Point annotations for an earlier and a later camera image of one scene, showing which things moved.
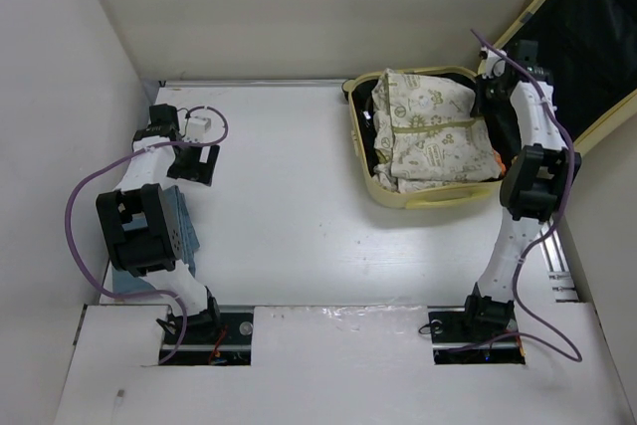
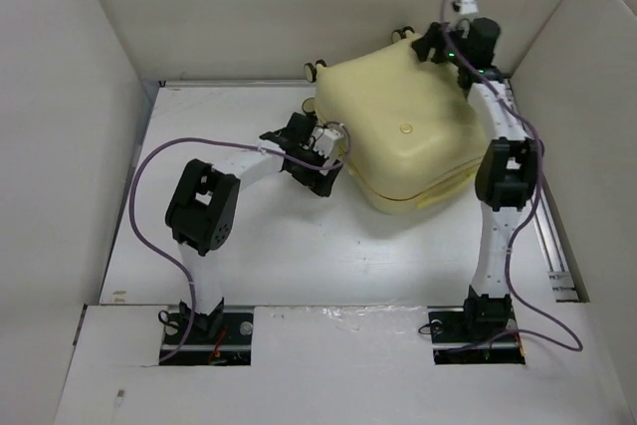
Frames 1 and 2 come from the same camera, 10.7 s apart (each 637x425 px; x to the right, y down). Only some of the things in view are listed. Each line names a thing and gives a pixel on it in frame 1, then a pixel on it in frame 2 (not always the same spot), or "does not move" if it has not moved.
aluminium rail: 559,269 does not move
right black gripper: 483,106 to 432,40
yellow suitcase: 579,10 to 405,123
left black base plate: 230,344 does not move
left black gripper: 198,171 to 318,183
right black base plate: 454,344 does not move
